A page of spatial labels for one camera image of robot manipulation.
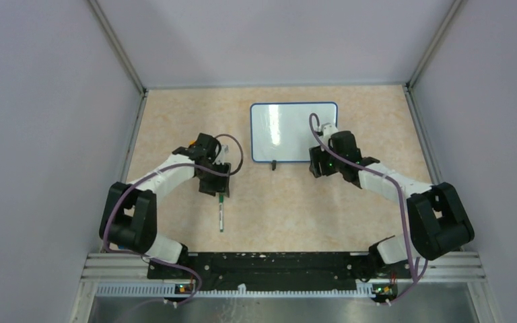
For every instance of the white cable duct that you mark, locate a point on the white cable duct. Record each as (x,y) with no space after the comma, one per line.
(170,290)

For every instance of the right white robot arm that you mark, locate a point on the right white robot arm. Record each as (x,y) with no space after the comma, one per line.
(434,220)

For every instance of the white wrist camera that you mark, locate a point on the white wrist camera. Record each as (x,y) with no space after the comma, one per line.
(221,154)
(326,130)

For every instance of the blue-framed whiteboard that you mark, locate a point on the blue-framed whiteboard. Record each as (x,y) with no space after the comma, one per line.
(280,131)

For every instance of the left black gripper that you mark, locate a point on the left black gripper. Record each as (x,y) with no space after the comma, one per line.
(220,185)

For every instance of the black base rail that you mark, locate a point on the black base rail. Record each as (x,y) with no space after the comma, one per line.
(279,271)

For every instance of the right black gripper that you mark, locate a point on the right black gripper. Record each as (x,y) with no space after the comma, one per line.
(317,155)

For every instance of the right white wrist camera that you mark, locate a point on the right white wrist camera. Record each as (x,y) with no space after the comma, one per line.
(326,130)

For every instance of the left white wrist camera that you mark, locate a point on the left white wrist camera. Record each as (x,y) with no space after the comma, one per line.
(221,154)

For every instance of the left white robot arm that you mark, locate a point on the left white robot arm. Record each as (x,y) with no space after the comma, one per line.
(130,217)

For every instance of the green whiteboard marker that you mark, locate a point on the green whiteboard marker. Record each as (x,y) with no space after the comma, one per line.
(221,213)

